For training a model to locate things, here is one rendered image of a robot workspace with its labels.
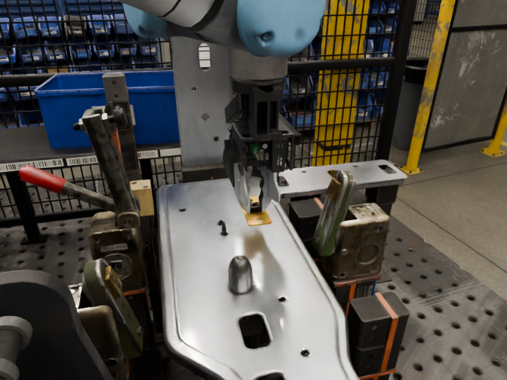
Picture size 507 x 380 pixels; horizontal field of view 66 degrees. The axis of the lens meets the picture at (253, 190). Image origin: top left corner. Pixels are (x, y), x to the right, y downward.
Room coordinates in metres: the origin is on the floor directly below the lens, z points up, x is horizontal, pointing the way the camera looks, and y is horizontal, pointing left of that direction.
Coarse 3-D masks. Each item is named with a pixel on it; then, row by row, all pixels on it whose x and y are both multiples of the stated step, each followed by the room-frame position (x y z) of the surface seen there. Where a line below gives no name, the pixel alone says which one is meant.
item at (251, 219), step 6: (252, 198) 0.57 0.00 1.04; (258, 198) 0.57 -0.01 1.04; (240, 204) 0.55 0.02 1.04; (252, 204) 0.54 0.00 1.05; (258, 204) 0.54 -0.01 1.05; (252, 210) 0.53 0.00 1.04; (258, 210) 0.53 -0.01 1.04; (246, 216) 0.51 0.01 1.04; (252, 216) 0.51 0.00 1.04; (258, 216) 0.51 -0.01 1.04; (264, 216) 0.51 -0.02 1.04; (252, 222) 0.50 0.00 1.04; (258, 222) 0.50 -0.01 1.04; (264, 222) 0.50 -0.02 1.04; (270, 222) 0.50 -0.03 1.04
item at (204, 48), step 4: (204, 44) 1.07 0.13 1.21; (200, 48) 1.06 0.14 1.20; (204, 48) 1.07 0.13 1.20; (208, 48) 1.07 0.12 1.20; (200, 52) 1.06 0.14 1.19; (204, 52) 1.07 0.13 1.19; (208, 52) 1.07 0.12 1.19; (200, 56) 1.06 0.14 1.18; (204, 56) 1.07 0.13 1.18; (208, 56) 1.07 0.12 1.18; (200, 60) 1.06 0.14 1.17; (204, 60) 1.07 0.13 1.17; (208, 60) 1.07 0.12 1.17; (200, 64) 1.06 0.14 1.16; (204, 64) 1.06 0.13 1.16; (208, 64) 1.07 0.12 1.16; (204, 68) 1.06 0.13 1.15; (208, 68) 1.07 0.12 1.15
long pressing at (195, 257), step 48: (192, 192) 0.66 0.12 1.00; (192, 240) 0.51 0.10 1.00; (240, 240) 0.51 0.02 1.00; (288, 240) 0.51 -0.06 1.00; (192, 288) 0.40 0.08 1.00; (288, 288) 0.40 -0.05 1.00; (192, 336) 0.32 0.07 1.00; (240, 336) 0.32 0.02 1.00; (288, 336) 0.32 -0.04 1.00; (336, 336) 0.32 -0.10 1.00
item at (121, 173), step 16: (96, 112) 0.50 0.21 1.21; (80, 128) 0.48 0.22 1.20; (96, 128) 0.47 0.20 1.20; (96, 144) 0.47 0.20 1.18; (112, 144) 0.50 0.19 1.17; (112, 160) 0.47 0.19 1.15; (112, 176) 0.47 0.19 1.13; (112, 192) 0.47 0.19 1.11; (128, 192) 0.50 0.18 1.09; (128, 208) 0.47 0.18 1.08
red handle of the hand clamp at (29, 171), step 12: (24, 168) 0.46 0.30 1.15; (36, 168) 0.47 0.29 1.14; (24, 180) 0.45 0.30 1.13; (36, 180) 0.45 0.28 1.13; (48, 180) 0.46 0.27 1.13; (60, 180) 0.47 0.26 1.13; (60, 192) 0.46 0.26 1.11; (72, 192) 0.47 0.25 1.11; (84, 192) 0.47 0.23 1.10; (96, 204) 0.47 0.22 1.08; (108, 204) 0.48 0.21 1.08
